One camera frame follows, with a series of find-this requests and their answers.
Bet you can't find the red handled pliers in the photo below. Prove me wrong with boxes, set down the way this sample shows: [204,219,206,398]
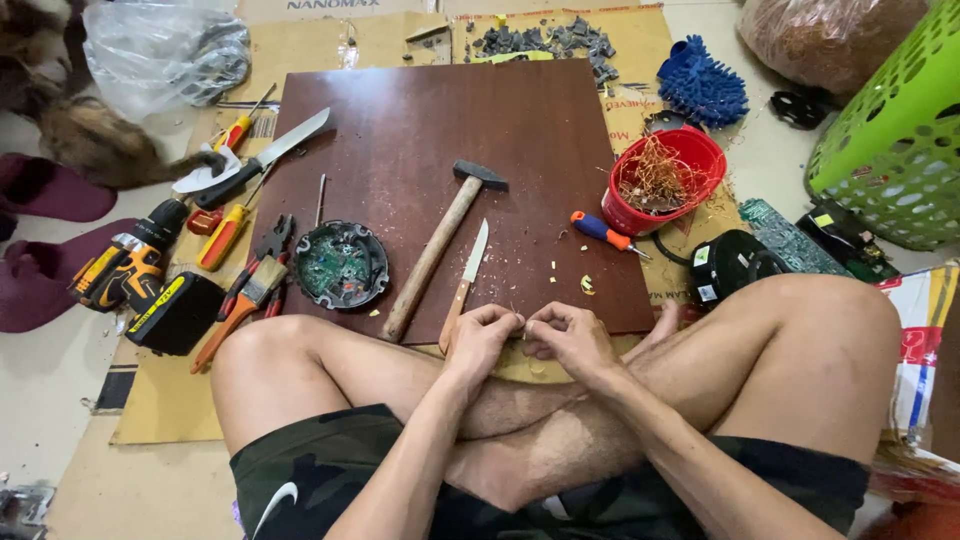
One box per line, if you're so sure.
[216,214,295,324]

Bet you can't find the green circuit board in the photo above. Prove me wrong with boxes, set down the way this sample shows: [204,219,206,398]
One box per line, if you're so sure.
[738,198,855,279]

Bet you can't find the pile of grey scrap pieces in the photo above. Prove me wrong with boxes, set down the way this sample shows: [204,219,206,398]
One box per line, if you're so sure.
[462,15,621,90]

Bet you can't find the green perforated plastic basket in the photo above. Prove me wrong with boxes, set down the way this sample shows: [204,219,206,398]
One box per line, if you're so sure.
[804,0,960,252]

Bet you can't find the bag of brown scrap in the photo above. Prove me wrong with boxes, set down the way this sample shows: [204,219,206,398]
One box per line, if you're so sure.
[735,0,931,97]

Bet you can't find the person's left hand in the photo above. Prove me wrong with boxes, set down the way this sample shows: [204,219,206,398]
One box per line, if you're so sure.
[444,303,527,396]

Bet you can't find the white paper scrap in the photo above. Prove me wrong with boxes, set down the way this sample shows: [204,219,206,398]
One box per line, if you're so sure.
[171,144,244,195]

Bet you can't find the long red yellow screwdriver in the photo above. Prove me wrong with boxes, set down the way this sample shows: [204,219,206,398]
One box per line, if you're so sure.
[196,161,277,273]

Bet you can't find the small wooden handled knife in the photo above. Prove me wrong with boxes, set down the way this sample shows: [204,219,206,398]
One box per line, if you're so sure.
[438,218,490,355]

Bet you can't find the brown furry cat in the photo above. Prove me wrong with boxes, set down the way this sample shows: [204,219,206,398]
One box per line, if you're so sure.
[0,0,226,191]

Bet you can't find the blue chenille duster mitt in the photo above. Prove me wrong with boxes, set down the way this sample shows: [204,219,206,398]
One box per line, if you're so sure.
[657,34,750,130]

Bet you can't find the black plastic round part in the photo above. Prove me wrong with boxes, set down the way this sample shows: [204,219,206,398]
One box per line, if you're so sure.
[770,87,835,132]

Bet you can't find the small red yellow screwdriver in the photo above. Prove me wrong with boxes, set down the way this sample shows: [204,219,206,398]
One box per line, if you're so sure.
[212,82,278,154]

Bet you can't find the red plastic bucket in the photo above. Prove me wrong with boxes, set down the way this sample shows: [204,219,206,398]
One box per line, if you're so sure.
[601,126,728,238]

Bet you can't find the blue orange handled screwdriver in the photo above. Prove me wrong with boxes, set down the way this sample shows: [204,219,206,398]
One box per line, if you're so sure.
[570,210,653,261]

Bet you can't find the black round electronic device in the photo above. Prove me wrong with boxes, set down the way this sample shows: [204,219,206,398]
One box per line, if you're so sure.
[649,228,792,310]

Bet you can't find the dark brown wooden board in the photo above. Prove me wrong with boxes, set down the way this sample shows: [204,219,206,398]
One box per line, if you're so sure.
[248,58,658,347]

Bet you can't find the large black handled knife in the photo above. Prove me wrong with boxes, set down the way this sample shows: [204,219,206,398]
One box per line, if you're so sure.
[192,107,332,212]

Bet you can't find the orange handled paint brush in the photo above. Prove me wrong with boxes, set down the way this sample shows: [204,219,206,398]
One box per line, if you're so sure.
[189,255,289,375]

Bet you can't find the tangle of copper wire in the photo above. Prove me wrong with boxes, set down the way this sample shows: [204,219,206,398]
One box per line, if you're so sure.
[615,135,710,215]

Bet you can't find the white printed sack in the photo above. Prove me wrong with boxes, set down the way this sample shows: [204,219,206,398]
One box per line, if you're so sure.
[873,262,960,451]

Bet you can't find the person's right hand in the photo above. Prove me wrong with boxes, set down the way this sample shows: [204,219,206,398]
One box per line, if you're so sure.
[522,301,628,390]

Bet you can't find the person's legs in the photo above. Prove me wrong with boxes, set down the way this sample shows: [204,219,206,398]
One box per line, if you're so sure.
[210,273,903,514]

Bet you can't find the wooden handled hammer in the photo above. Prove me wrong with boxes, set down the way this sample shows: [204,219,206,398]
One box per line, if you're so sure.
[381,159,510,344]

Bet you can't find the maroon slipper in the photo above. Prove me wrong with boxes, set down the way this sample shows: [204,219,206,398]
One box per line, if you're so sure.
[0,218,140,334]
[0,153,119,224]

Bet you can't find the flattened brown cardboard sheet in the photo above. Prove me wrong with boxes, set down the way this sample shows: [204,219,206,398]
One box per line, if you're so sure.
[108,6,751,447]

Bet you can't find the clear plastic bag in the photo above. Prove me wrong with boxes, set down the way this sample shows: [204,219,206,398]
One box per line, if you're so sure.
[81,0,252,124]

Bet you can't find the yellow black cordless drill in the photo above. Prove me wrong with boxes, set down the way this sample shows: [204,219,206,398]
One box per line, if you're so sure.
[69,198,226,357]

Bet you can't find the round black circuit board housing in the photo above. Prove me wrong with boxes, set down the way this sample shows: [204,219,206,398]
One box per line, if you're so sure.
[293,219,390,311]

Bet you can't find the black electronic box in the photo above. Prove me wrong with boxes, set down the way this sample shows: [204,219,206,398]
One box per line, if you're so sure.
[795,198,901,284]

